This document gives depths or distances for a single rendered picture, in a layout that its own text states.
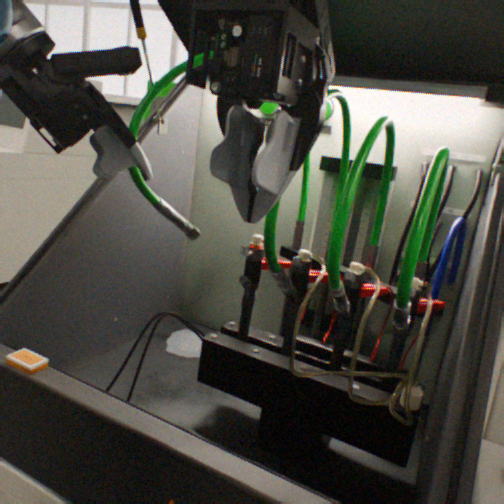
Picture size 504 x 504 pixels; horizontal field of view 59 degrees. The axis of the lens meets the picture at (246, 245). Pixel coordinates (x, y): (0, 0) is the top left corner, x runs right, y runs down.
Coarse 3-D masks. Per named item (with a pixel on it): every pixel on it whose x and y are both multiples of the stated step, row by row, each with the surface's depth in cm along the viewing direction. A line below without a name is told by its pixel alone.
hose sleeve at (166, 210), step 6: (156, 204) 65; (162, 204) 66; (168, 204) 67; (162, 210) 66; (168, 210) 66; (174, 210) 68; (168, 216) 67; (174, 216) 67; (180, 216) 68; (174, 222) 68; (180, 222) 68; (186, 222) 69; (180, 228) 69; (186, 228) 70; (192, 228) 70
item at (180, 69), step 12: (168, 72) 61; (180, 72) 62; (156, 84) 60; (168, 84) 61; (144, 96) 60; (156, 96) 61; (144, 108) 60; (132, 120) 60; (132, 132) 60; (132, 168) 61; (144, 192) 63; (300, 204) 87; (300, 216) 87
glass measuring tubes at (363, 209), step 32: (320, 160) 89; (352, 160) 86; (320, 192) 92; (320, 224) 91; (352, 224) 88; (384, 224) 88; (320, 256) 95; (352, 256) 90; (320, 320) 94; (352, 320) 91
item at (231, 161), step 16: (240, 112) 35; (240, 128) 36; (256, 128) 36; (224, 144) 34; (240, 144) 36; (256, 144) 36; (224, 160) 35; (240, 160) 36; (224, 176) 35; (240, 176) 37; (240, 192) 37; (256, 192) 38; (240, 208) 37
